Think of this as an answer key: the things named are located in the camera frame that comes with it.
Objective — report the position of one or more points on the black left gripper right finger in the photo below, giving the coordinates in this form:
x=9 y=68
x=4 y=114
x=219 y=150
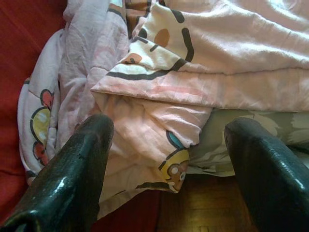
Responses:
x=275 y=188

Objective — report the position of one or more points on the pink cartoon print quilt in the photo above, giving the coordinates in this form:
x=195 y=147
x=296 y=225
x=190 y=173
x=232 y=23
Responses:
x=193 y=84

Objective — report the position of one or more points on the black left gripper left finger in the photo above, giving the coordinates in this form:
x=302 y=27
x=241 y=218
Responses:
x=65 y=183

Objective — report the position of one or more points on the grey floral bed sheet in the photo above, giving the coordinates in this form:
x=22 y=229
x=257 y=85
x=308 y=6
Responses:
x=210 y=154

